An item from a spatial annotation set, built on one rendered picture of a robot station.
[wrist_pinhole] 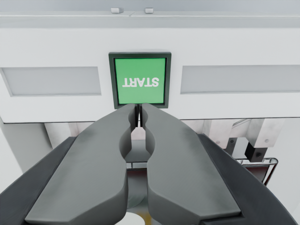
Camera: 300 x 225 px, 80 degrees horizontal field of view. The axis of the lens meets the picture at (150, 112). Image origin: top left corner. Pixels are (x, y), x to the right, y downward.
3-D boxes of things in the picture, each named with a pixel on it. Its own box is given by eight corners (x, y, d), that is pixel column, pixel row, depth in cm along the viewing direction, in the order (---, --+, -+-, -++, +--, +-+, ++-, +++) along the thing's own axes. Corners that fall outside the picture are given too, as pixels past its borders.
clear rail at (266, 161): (273, 160, 34) (278, 166, 33) (72, 167, 33) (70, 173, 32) (276, 155, 34) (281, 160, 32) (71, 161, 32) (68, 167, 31)
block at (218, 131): (219, 138, 32) (226, 149, 29) (201, 138, 32) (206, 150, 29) (230, 97, 28) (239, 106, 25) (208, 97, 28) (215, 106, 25)
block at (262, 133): (263, 137, 32) (274, 148, 30) (245, 137, 32) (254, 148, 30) (279, 96, 28) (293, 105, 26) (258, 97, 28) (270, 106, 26)
